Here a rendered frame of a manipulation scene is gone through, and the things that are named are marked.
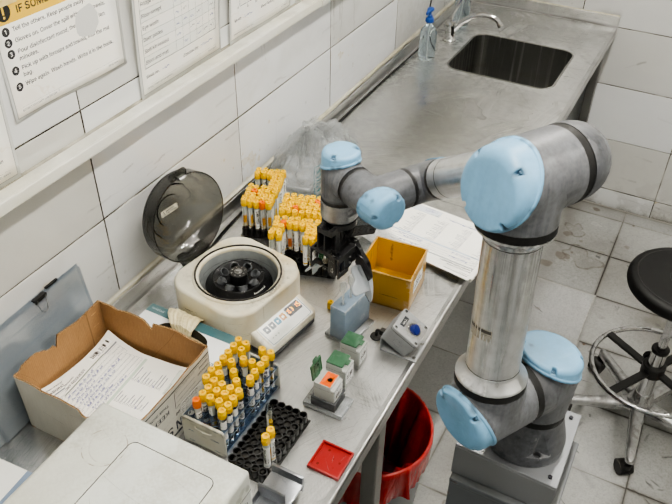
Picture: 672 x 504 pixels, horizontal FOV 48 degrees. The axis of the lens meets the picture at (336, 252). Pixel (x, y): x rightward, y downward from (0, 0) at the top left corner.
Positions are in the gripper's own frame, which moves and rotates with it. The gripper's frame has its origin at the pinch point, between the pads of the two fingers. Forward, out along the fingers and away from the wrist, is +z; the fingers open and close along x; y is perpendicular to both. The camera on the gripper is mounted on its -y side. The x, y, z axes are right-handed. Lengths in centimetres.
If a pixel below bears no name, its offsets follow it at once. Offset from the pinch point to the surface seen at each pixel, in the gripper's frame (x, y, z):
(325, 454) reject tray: 16.1, 28.4, 15.0
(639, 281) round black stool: 45, -90, 38
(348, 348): 6.3, 6.7, 9.6
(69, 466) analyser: 1, 70, -15
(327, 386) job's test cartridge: 10.1, 19.5, 7.5
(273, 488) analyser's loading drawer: 14.6, 42.1, 11.2
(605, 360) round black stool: 40, -113, 94
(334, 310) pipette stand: -0.9, 2.0, 6.0
